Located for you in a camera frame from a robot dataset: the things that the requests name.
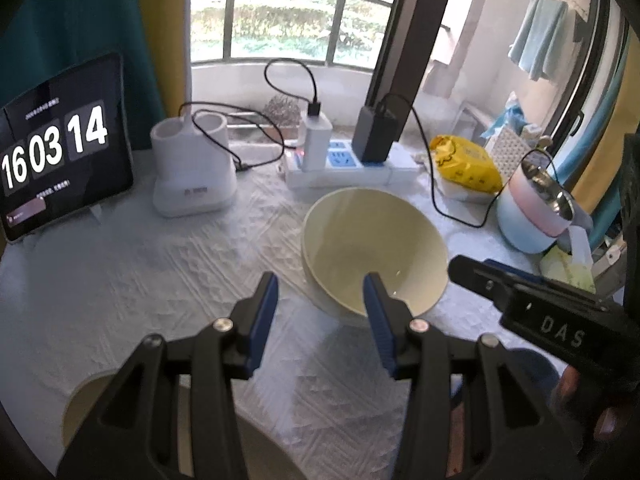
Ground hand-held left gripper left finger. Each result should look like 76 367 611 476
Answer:
56 271 280 480

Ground cream bowl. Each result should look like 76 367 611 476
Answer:
60 370 296 480
301 187 449 328

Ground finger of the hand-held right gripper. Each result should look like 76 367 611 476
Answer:
482 258 601 305
447 255 522 319

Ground person's right hand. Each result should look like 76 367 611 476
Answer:
552 365 633 461

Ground yellow curtain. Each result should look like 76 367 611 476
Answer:
137 0 194 131

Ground white charger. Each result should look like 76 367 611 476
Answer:
299 112 332 172

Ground white desk lamp base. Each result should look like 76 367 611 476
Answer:
150 110 238 218

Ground tablet with clock display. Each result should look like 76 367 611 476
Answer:
0 51 134 244

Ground yellow packet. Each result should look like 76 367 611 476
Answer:
429 135 503 203

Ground pink and blue pot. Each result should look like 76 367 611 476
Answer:
496 152 594 255

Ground balcony railing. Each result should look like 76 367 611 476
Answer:
191 0 396 68

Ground black long charger cable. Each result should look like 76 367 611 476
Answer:
375 92 494 229

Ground white power strip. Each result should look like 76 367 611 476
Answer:
285 140 421 189

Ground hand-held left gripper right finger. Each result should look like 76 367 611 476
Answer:
362 272 583 480

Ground black charger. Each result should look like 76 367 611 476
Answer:
352 105 399 163

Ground white perforated board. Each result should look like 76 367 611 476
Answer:
486 127 529 172

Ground blue plastic packet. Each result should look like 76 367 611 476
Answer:
481 92 527 139

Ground white embossed tablecloth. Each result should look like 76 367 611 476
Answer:
0 150 601 480

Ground black lamp cable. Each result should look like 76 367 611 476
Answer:
179 102 287 173

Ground light blue hanging towel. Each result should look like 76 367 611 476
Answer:
507 0 571 81

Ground green tissue packet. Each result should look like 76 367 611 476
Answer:
539 247 597 294

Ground black looped charger cable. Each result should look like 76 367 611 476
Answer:
264 58 322 117

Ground dark window frame post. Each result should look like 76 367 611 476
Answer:
365 0 459 112

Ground teal curtain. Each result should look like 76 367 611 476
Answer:
0 0 167 126

